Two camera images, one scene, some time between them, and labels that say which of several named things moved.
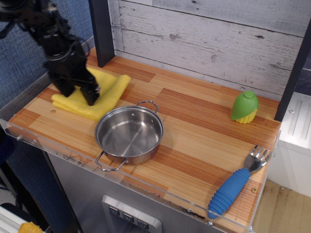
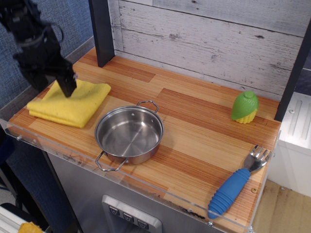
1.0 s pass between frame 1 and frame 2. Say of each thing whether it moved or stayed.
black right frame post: stayed
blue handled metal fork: stayed
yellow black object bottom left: stayed
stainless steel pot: stayed
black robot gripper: moved
